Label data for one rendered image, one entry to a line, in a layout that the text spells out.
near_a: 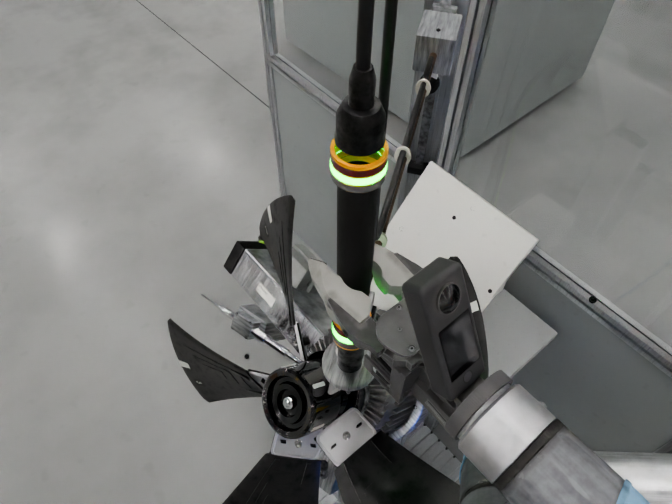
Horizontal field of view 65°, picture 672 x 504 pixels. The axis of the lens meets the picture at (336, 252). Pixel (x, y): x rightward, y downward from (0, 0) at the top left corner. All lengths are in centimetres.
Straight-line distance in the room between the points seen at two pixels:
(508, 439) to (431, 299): 12
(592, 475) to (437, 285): 18
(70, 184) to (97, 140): 37
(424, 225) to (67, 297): 202
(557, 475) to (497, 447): 4
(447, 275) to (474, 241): 62
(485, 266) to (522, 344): 48
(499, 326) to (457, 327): 104
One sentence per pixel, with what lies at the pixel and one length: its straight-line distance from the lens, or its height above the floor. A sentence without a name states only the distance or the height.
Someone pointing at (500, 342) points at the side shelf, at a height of 86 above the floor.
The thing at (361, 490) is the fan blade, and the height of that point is 119.
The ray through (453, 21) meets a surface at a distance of 106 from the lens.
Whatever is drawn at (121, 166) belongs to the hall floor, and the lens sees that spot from 327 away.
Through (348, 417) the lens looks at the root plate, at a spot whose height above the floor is 118.
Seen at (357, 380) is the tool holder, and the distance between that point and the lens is 68.
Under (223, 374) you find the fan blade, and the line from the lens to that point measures 110.
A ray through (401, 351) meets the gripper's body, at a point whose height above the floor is 167.
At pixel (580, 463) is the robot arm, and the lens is 46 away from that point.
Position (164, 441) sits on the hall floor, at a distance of 229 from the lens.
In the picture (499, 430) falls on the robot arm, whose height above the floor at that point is 167.
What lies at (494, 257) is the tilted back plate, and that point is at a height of 131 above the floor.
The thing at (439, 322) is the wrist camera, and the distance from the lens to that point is 41.
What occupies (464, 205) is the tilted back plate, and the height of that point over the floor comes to 134.
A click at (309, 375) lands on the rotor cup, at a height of 126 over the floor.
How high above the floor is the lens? 208
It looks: 52 degrees down
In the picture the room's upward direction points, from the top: straight up
